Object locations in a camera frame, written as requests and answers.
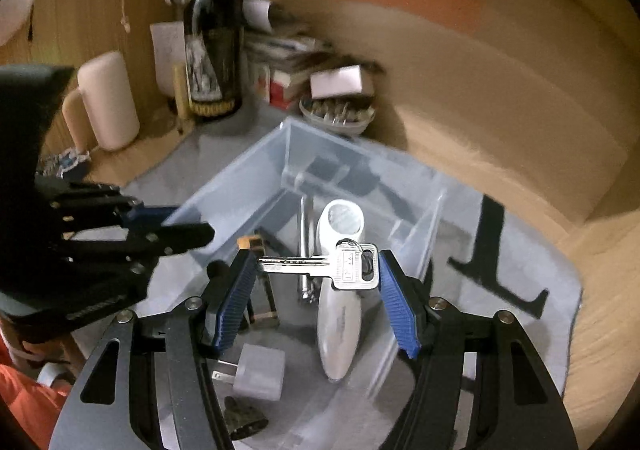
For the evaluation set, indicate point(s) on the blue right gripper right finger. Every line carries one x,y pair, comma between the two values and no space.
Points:
402,303

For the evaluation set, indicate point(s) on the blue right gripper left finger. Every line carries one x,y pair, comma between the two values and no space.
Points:
232,296

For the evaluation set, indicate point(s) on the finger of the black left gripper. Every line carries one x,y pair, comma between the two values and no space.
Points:
168,240
136,213

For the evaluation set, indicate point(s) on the silver key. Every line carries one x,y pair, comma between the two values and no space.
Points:
350,266

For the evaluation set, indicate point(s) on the white plug adapter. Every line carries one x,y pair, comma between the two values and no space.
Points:
259,373

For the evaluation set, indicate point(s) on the clear plastic storage box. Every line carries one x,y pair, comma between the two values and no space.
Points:
301,190

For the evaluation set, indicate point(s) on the silver metal flashlight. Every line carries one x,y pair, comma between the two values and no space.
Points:
308,290

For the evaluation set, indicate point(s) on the dark ridged small object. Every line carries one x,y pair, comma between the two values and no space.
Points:
242,420

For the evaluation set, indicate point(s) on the orange sleeve forearm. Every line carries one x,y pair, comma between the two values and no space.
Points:
35,406

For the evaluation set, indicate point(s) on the grey mat with black pattern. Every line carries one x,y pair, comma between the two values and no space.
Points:
499,303

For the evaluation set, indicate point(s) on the beige cylindrical tube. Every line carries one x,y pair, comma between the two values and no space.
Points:
181,91

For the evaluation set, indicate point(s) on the white handwritten note paper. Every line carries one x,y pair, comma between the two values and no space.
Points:
168,50

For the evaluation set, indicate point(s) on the stack of books and papers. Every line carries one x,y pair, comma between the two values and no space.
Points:
276,70

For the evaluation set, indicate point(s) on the white bowl of trinkets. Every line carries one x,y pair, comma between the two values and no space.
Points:
337,115

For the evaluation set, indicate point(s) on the dark wine bottle elephant label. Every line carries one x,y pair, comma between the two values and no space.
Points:
212,36

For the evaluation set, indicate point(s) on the white folded card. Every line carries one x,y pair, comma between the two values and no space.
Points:
351,80

